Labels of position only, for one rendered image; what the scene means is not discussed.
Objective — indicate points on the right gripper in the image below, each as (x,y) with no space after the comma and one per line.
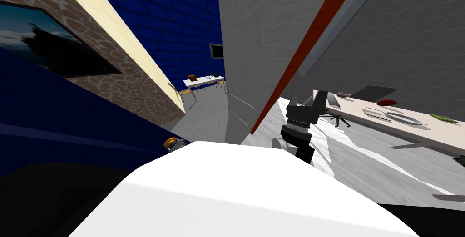
(304,112)

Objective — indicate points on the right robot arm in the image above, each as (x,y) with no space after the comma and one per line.
(298,136)

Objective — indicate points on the black office chair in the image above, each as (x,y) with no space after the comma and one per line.
(337,118)

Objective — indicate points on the white table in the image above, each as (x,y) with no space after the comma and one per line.
(202,80)

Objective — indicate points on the long beige table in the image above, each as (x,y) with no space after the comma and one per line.
(417,126)

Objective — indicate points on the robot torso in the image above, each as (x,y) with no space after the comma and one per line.
(232,193)

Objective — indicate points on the wooden chair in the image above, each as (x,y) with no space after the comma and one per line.
(185,92)

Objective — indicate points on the small dark framed wall picture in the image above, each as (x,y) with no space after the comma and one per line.
(217,51)

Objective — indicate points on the large dark framed wall picture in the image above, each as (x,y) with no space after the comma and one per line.
(54,50)

